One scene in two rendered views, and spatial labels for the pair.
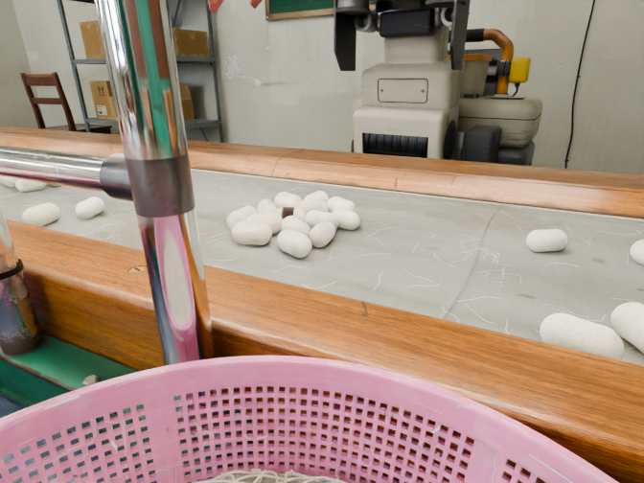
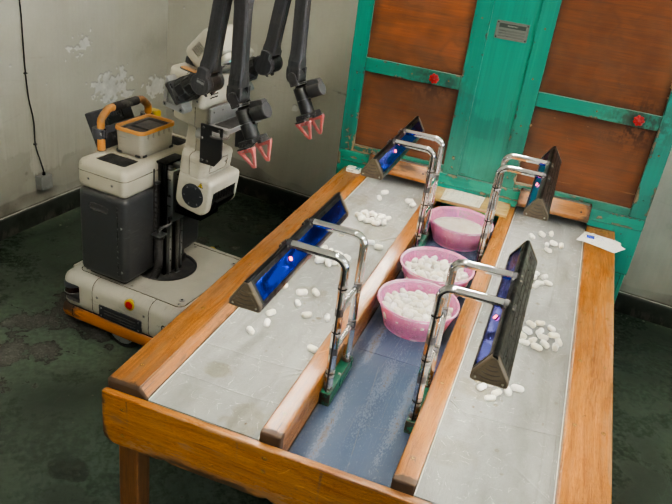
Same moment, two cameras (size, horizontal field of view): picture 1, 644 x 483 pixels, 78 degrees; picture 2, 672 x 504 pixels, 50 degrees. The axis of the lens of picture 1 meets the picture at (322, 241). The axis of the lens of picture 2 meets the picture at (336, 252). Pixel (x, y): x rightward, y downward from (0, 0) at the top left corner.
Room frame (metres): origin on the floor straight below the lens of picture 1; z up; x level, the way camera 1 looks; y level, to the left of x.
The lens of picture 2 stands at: (0.91, 2.60, 1.92)
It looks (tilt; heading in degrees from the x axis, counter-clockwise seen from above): 27 degrees down; 261
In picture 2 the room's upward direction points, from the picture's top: 8 degrees clockwise
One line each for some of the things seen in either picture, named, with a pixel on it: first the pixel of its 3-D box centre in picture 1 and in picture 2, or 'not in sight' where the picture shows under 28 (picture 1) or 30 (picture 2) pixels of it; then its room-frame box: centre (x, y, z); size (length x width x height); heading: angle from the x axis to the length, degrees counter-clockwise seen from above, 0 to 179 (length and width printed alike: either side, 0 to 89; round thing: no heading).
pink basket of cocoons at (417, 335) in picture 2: not in sight; (416, 311); (0.31, 0.67, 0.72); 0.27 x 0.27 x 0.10
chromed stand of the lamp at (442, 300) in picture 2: not in sight; (463, 353); (0.32, 1.14, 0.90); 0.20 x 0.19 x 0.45; 65
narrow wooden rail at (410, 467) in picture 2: not in sight; (470, 312); (0.12, 0.64, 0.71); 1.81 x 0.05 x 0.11; 65
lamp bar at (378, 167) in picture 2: not in sight; (396, 144); (0.33, 0.06, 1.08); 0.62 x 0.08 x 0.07; 65
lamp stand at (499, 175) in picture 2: not in sight; (511, 218); (-0.10, 0.27, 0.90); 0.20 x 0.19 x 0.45; 65
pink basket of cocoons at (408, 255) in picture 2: not in sight; (435, 275); (0.19, 0.42, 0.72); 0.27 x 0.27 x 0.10
